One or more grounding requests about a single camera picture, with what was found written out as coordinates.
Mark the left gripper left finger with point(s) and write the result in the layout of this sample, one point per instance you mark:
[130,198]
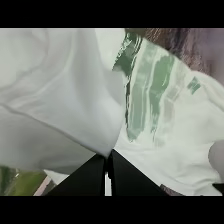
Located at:
[85,180]

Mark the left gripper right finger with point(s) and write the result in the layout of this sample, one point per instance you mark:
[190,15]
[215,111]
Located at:
[133,181]

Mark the white T-shirt with green print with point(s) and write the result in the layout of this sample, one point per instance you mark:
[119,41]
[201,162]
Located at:
[80,100]

